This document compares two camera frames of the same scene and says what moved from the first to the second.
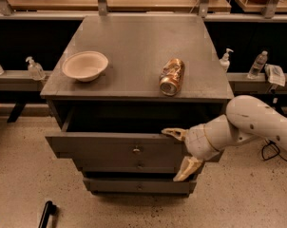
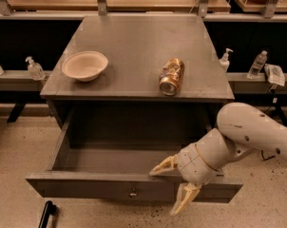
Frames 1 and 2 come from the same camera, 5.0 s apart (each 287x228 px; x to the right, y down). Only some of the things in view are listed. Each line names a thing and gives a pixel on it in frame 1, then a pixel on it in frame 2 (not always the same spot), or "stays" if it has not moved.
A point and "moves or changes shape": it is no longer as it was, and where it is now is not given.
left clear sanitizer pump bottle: [35, 69] stays
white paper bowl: [85, 66] stays
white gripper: [197, 142] -> [193, 165]
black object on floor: [49, 209] stays
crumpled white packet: [275, 74] stays
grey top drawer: [114, 144] moves or changes shape
